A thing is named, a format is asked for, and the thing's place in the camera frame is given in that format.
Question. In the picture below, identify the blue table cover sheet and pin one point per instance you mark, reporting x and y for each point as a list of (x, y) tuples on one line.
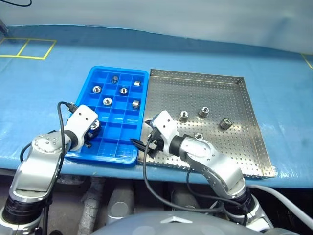
[(171, 54)]

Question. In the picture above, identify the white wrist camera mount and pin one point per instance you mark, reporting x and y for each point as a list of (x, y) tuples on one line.
[(165, 127), (79, 120)]

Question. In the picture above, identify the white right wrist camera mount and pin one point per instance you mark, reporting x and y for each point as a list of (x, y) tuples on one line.
[(165, 127)]

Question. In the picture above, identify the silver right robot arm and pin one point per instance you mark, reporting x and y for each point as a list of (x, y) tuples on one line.
[(215, 166)]

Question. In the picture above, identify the blue compartment tray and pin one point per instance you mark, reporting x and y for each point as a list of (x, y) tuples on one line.
[(115, 127)]

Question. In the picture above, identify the yellow tape double square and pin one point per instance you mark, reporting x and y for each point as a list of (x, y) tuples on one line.
[(36, 57)]

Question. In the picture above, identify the perforated steel tray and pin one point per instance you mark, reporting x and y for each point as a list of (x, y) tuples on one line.
[(195, 93)]

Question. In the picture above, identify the grey foam-wrapped pipe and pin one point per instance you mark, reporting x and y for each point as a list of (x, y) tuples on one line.
[(89, 205)]

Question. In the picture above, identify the dark grey rounded shape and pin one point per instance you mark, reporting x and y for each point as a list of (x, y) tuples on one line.
[(183, 198), (121, 200)]

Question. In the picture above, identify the metal roller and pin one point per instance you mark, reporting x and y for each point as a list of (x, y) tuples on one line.
[(135, 104), (204, 112), (225, 123), (107, 101), (137, 83), (198, 135), (96, 89), (94, 125), (183, 116), (124, 90), (115, 79)]

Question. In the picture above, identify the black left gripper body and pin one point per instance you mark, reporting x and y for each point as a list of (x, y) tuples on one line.
[(91, 135)]

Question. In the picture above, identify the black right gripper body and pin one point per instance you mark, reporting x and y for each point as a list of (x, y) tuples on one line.
[(155, 144)]

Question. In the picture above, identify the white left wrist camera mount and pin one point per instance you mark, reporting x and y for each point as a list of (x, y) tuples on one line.
[(79, 120)]

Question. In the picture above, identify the grey robot torso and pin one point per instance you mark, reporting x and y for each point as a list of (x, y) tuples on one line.
[(146, 226)]

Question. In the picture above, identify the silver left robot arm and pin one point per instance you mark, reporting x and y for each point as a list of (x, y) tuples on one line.
[(36, 166)]

